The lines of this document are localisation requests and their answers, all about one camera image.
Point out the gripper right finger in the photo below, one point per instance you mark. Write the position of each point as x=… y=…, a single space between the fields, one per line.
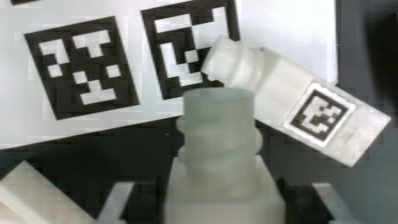
x=306 y=209

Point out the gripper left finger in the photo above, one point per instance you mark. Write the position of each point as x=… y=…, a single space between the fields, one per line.
x=134 y=204

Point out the white leg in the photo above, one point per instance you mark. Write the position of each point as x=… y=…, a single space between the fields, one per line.
x=301 y=105
x=221 y=191

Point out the white square tabletop part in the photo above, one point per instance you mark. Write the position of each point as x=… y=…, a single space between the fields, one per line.
x=35 y=204

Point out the white sheet with tags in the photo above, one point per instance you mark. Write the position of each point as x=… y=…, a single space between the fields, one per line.
x=102 y=56

